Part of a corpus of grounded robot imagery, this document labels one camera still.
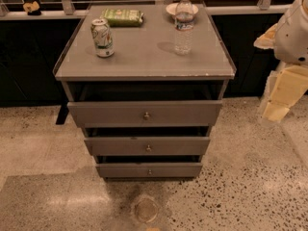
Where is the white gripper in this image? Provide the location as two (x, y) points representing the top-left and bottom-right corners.
(253, 0), (308, 121)

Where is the grey top drawer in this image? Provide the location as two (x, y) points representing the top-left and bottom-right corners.
(67, 100), (222, 128)

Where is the grey drawer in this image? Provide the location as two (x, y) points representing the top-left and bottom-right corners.
(95, 163), (202, 178)
(67, 100), (222, 128)
(85, 137), (210, 156)

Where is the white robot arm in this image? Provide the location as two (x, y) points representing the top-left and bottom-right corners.
(253, 0), (308, 122)

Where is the grey drawer cabinet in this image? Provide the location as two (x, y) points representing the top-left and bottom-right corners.
(52, 3), (238, 180)

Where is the grey middle drawer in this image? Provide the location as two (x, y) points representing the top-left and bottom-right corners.
(85, 137), (210, 156)

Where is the grey bottom drawer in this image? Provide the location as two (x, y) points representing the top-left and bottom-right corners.
(95, 163), (202, 178)

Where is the clear plastic water bottle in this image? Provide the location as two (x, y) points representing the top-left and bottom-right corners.
(175, 0), (194, 55)

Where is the white bowl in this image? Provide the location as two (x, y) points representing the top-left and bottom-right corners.
(166, 3), (198, 18)

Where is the green snack packet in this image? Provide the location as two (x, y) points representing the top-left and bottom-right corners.
(100, 9), (143, 27)

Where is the white green soda can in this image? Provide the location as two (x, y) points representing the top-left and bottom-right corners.
(90, 18), (114, 58)

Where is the round floor drain cover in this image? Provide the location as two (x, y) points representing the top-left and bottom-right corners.
(132, 195), (159, 223)

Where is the small yellow black object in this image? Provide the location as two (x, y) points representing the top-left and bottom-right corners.
(23, 1), (41, 15)

